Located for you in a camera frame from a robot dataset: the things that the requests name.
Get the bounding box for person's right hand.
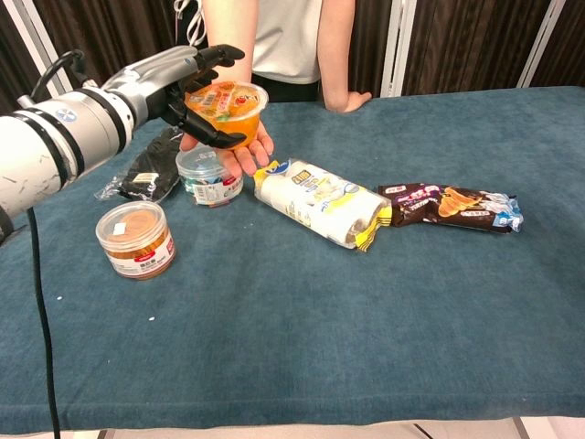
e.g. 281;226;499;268
179;123;275;177

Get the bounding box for person's left hand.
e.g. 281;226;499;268
323;90;373;113

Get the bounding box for silver black robot left hand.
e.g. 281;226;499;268
101;43;249;151

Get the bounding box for orange jelly cup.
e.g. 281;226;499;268
184;80;270;150

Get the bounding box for person's left forearm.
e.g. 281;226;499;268
316;0;356;95

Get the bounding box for person's right forearm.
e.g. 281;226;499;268
204;0;255;86

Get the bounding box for clear jar teal candies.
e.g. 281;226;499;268
175;142;245;209

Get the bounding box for black trousers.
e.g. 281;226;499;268
250;71;321;103

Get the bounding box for white yellow snack package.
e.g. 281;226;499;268
252;157;394;254

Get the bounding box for white shirt torso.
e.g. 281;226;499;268
203;0;324;85

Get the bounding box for black snack packet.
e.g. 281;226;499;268
93;127;185;204

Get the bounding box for clear jar brown cookies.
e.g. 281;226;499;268
94;200;177;282

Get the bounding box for brown snack package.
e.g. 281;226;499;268
377;182;525;236

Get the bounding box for teal tablecloth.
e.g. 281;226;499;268
0;85;585;432

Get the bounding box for white drawstring cord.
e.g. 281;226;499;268
173;0;207;48

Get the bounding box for white metal frame post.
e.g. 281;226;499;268
3;0;61;98
380;0;418;99
517;0;567;89

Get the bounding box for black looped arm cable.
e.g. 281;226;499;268
28;48;100;104

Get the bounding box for long black cable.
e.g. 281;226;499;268
26;207;62;439

